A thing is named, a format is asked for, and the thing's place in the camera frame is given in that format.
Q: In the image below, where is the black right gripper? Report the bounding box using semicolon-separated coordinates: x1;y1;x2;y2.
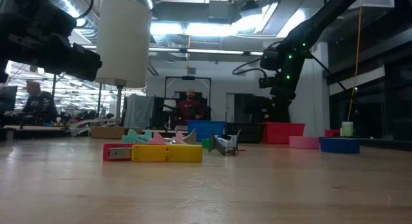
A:
270;69;297;122

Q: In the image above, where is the red plastic basket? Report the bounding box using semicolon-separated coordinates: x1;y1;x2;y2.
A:
261;122;306;145

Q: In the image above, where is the long ceiling light bar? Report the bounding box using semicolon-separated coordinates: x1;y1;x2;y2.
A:
147;47;265;57

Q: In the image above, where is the green cup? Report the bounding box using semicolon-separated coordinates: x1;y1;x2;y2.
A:
341;121;354;138

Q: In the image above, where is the yellow stapler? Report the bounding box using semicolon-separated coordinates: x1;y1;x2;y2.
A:
131;144;204;163

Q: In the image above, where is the grey draped cloth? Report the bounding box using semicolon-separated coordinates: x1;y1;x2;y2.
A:
124;94;156;129

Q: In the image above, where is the blue plastic basket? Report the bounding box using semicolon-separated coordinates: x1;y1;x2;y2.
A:
185;120;226;142

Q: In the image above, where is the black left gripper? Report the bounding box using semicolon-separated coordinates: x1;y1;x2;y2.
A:
0;0;103;84

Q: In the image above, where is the black staple remover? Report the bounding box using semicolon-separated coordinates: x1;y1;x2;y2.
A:
207;129;242;156

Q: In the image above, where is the red stapler with metal insert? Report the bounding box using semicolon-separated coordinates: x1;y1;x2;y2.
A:
102;142;135;162

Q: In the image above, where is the pink staple remover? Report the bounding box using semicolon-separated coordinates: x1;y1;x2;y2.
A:
148;130;188;145

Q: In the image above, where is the background workbench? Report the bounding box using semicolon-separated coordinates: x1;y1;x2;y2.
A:
0;124;93;142

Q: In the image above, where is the white lab equipment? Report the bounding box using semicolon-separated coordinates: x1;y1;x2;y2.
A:
66;117;120;136

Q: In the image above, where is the black plastic basket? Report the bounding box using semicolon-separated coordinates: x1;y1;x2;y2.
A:
224;122;265;144

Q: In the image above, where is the black background rig frame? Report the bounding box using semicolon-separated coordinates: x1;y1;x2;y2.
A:
164;75;212;122

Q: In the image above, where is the white cylindrical lamp shade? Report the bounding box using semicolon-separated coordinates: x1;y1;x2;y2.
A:
95;0;153;89

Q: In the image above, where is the yellow extension cord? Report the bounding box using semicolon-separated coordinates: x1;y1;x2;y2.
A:
346;0;364;122

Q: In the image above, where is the person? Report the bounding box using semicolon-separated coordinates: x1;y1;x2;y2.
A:
178;88;206;123
21;81;60;124

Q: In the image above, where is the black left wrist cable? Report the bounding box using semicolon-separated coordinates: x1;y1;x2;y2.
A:
76;0;95;20

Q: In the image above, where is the metal lamp pole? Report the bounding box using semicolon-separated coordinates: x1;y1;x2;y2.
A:
115;84;124;127

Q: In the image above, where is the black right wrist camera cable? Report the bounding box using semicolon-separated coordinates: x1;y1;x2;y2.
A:
231;57;268;79

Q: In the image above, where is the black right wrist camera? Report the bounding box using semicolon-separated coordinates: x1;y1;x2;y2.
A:
259;76;277;89

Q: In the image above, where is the dark computer monitor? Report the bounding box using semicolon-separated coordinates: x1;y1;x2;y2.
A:
0;85;19;113

